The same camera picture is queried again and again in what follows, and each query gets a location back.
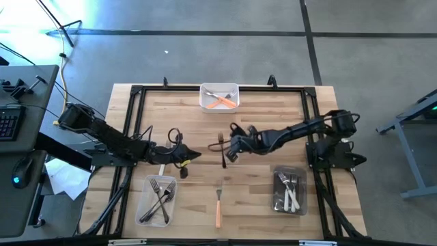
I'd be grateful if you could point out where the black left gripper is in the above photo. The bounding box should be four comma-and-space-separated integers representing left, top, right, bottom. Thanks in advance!
149, 133, 203, 180

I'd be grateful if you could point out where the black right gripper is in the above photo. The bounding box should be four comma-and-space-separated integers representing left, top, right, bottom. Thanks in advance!
226, 122, 268, 164

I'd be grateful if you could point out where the orange-handled fork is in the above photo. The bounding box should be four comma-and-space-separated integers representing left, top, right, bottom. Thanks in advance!
203, 87, 238, 107
206, 89, 238, 110
214, 180, 223, 229

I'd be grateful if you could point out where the clear plastic bin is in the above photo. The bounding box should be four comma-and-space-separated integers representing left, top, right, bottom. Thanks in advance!
135, 174, 178, 228

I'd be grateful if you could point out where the dark grey translucent bin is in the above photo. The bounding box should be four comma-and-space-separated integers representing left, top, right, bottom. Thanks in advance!
271, 165, 309, 217

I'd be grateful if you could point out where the white plastic bin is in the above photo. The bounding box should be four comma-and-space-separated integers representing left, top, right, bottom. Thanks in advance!
199, 82, 240, 114

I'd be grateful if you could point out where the white paper sheet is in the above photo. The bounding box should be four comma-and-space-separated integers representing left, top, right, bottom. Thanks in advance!
45, 163, 92, 201

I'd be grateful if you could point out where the black desk support beam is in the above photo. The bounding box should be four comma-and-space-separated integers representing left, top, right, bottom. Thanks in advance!
33, 132, 94, 171

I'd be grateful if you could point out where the grey desk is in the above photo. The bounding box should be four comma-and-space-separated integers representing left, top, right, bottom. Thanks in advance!
0, 64, 61, 154

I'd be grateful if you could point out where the black computer mouse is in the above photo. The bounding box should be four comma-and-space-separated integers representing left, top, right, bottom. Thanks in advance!
11, 156, 34, 189

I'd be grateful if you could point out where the black keyboard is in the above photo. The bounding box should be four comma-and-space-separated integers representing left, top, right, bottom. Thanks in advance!
0, 105, 27, 141

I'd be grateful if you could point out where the dark grey desk surface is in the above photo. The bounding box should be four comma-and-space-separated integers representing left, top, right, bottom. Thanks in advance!
0, 150, 48, 239

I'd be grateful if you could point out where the blue grey metal table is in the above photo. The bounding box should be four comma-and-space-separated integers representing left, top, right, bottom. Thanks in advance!
375, 87, 437, 200

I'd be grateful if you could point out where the black metal table frame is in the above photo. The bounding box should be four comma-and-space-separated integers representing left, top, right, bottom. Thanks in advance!
102, 83, 344, 240

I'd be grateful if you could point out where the black cable bundle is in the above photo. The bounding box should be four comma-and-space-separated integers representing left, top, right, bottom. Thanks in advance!
313, 169, 365, 239
79, 166, 135, 236

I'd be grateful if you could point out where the silver metal bracket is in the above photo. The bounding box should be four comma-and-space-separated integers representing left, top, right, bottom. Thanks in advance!
108, 238, 148, 246
298, 240, 338, 246

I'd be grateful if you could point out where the yellow power cable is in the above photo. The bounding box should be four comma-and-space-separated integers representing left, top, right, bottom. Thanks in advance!
53, 30, 70, 130

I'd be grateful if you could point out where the black desk clamp mount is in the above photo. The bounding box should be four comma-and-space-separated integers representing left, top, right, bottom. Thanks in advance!
1, 75, 47, 100

